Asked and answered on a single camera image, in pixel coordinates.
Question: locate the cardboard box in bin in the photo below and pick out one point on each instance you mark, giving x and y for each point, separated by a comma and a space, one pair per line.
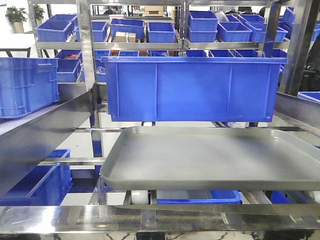
125, 37

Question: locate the grey metal tray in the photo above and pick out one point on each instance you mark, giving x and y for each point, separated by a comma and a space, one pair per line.
211, 158

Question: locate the large blue plastic bin centre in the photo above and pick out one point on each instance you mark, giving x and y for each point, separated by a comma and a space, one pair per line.
205, 89

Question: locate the stainless steel shelf rack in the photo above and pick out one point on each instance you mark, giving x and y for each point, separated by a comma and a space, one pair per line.
157, 214

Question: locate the blue crate on left shelf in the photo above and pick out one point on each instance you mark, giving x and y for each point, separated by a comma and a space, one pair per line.
27, 85

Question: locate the large blue crate lower left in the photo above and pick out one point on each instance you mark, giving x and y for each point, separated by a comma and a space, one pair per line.
45, 185

